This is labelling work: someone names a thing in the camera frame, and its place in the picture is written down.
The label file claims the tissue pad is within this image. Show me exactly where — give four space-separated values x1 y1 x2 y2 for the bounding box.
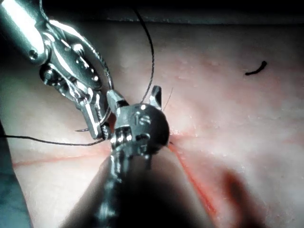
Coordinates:
0 21 304 228

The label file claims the right arm needle driver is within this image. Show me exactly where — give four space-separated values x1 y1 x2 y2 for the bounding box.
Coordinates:
109 102 171 160

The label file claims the blue-green cloth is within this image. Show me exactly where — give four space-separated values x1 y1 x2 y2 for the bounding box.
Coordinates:
0 118 33 228

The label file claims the right arm needle driver jaw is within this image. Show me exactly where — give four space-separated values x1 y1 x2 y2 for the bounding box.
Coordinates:
106 89 130 114
149 85 163 111

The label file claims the short black thread piece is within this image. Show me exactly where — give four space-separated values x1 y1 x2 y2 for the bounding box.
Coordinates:
245 60 268 76

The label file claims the left arm needle driver jaw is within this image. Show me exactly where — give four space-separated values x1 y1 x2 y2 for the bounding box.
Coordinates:
93 93 112 140
81 100 102 141

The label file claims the left arm needle driver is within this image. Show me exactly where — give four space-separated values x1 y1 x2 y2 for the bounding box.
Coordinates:
35 19 106 109

